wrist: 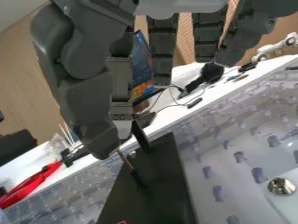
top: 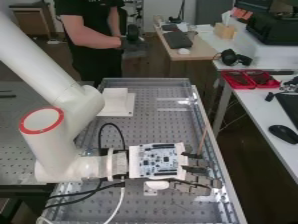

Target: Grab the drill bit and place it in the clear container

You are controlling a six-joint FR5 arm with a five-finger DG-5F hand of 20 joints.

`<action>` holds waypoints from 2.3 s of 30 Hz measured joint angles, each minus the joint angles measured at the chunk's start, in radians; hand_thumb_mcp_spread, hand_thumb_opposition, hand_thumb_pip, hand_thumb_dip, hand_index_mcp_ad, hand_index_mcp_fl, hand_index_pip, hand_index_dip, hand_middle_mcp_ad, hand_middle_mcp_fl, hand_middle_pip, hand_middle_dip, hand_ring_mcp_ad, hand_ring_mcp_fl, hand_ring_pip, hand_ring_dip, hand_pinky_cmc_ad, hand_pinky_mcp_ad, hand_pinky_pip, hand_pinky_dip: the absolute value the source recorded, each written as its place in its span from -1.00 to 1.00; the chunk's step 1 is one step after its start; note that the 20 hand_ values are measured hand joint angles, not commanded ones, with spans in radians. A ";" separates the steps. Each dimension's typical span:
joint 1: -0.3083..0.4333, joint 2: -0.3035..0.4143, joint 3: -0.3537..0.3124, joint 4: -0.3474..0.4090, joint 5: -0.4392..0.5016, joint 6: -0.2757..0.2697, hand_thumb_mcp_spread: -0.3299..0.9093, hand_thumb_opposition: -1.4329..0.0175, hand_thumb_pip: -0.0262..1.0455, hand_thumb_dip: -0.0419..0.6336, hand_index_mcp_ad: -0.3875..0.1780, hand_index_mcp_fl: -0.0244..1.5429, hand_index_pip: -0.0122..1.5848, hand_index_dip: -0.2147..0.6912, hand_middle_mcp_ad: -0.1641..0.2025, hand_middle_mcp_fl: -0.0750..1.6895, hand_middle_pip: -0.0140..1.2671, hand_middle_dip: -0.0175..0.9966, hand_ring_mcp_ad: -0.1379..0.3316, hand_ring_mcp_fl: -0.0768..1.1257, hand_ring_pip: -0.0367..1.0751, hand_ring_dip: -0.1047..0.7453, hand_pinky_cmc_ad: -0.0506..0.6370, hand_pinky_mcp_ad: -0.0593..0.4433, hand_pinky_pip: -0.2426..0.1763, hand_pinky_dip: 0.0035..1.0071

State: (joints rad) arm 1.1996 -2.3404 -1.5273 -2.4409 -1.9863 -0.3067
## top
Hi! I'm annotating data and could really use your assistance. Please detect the person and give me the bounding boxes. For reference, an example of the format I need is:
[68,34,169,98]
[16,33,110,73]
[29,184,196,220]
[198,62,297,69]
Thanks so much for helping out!
[53,0,150,88]

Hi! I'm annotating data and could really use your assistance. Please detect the thin stick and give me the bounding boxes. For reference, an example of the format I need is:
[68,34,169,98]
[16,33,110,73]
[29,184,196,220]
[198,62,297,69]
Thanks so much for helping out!
[196,114,214,158]

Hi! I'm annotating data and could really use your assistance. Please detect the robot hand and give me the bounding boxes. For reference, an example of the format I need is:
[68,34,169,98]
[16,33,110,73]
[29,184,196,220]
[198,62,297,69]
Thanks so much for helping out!
[126,141,224,198]

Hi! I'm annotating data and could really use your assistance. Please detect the black headphones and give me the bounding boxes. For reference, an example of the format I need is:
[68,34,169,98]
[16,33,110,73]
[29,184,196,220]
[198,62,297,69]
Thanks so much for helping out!
[220,48,254,67]

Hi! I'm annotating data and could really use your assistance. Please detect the white desk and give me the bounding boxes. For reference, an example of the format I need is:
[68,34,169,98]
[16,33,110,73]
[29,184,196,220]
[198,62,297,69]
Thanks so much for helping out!
[212,73,298,185]
[194,19,298,73]

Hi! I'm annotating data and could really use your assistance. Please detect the black computer mouse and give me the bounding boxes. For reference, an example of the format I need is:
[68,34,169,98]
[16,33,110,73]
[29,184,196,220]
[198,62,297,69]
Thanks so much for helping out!
[267,124,298,145]

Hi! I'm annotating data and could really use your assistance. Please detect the white computer mouse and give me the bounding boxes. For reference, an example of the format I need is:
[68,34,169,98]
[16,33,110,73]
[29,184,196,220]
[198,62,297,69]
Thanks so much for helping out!
[177,47,193,56]

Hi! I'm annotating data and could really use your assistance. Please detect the small wooden block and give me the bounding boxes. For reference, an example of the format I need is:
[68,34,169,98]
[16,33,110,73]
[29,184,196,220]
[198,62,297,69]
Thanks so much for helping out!
[213,22,237,41]

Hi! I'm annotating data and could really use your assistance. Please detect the clear box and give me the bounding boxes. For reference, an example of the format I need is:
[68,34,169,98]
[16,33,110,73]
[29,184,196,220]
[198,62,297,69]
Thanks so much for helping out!
[43,77,247,224]

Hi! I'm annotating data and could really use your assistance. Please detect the brown wooden cabinet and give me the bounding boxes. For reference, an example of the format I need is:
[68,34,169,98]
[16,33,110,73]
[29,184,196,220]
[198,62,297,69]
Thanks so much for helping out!
[8,2,53,38]

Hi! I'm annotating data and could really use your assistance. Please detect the black keyboard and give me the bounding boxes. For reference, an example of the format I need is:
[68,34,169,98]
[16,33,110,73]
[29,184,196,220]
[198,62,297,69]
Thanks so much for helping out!
[274,92,298,132]
[162,31,194,50]

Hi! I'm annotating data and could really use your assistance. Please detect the white cable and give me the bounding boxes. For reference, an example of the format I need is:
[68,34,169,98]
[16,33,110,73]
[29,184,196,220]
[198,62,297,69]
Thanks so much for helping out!
[100,185,128,224]

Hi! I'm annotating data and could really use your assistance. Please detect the red tray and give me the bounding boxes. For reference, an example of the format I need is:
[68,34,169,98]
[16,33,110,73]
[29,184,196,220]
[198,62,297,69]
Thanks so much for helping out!
[245,69,282,89]
[221,70,258,90]

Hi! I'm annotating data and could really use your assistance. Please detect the black cable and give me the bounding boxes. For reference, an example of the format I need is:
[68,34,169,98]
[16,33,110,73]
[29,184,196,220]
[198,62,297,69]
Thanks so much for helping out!
[97,122,128,153]
[41,180,128,212]

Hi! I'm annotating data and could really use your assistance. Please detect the small white box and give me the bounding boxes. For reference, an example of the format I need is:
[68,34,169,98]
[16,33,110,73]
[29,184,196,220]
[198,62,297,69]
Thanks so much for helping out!
[96,87,137,118]

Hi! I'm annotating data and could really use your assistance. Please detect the large black box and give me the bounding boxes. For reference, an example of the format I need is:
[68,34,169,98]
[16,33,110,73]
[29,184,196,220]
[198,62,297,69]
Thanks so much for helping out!
[245,0,298,46]

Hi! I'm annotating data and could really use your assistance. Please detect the wooden desk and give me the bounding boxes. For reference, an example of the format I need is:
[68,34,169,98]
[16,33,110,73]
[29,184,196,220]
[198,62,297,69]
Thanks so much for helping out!
[152,23,220,105]

